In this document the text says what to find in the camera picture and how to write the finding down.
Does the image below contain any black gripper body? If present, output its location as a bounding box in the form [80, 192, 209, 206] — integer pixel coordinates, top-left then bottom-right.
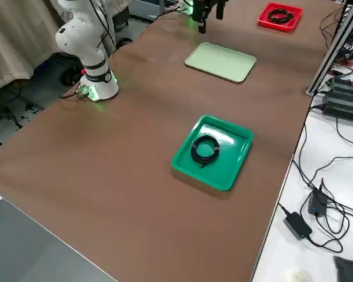
[193, 0, 228, 6]

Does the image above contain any black cable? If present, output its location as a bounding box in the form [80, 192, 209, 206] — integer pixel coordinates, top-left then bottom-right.
[190, 135, 221, 169]
[267, 8, 295, 25]

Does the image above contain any pale green plastic tray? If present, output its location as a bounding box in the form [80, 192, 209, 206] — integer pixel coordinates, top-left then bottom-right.
[184, 41, 258, 83]

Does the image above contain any red plastic tray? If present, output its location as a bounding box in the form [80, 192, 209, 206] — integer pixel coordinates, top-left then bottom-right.
[257, 2, 304, 33]

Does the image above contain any black floor equipment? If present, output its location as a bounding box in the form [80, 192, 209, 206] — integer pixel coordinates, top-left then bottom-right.
[32, 52, 85, 88]

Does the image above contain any black finned power supply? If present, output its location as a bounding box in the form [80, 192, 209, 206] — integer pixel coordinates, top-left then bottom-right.
[321, 76, 353, 125]

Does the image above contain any beige curtain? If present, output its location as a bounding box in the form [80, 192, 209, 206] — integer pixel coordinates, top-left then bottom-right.
[0, 0, 130, 93]

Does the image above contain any black power adapter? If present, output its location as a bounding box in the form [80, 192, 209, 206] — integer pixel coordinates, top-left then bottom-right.
[282, 211, 314, 241]
[307, 189, 329, 219]

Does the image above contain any dark grey pouch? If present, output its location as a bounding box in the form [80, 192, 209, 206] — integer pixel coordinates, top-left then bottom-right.
[332, 254, 353, 282]

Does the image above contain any aluminium frame post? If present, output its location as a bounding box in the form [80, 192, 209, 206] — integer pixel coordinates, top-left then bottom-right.
[305, 0, 353, 96]

